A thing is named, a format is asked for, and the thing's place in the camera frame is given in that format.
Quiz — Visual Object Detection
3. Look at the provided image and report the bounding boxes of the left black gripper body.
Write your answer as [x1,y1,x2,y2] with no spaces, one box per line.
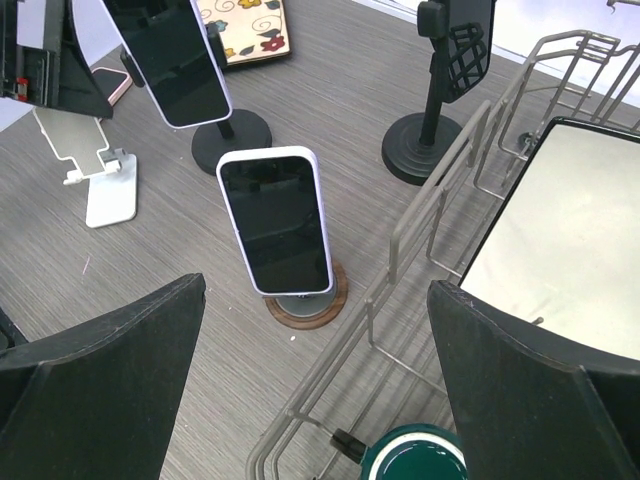
[1,1,65,108]

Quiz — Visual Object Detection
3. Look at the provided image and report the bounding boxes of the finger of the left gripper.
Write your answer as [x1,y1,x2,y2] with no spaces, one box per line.
[57,1,113,119]

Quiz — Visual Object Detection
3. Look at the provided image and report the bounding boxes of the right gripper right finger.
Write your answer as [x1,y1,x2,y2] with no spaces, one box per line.
[427,280,639,479]

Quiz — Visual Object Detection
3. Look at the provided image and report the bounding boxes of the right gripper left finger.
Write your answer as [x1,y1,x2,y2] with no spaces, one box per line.
[1,273,206,479]

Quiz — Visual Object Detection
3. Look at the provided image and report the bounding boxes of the pink-cased phone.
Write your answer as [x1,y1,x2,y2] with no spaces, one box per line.
[92,67,133,106]

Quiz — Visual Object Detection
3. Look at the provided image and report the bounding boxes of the white folding phone stand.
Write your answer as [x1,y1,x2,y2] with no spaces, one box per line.
[33,107,137,229]

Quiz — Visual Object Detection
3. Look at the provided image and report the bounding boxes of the wooden-base grey phone stand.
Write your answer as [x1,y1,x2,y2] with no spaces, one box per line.
[264,260,349,330]

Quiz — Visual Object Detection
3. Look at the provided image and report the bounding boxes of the purple-cased phone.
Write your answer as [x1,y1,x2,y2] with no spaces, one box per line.
[216,145,334,297]
[103,0,233,129]

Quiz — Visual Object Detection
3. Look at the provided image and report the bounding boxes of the black round-base left stand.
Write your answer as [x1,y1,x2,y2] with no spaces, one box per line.
[120,22,272,176]

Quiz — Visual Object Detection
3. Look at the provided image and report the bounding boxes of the tall black phone stand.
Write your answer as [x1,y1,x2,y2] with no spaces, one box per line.
[381,1,462,186]

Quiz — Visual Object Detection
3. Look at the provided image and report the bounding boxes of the dark green mug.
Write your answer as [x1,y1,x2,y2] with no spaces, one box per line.
[330,423,468,480]

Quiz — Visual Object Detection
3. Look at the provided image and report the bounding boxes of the white square plate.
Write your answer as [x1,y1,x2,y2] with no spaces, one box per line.
[460,118,639,359]

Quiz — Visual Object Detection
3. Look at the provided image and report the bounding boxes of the floral square trivet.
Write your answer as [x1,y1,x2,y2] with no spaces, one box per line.
[197,0,292,67]

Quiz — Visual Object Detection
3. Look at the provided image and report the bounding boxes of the grey wire dish rack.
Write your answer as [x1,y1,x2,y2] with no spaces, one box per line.
[245,30,639,479]

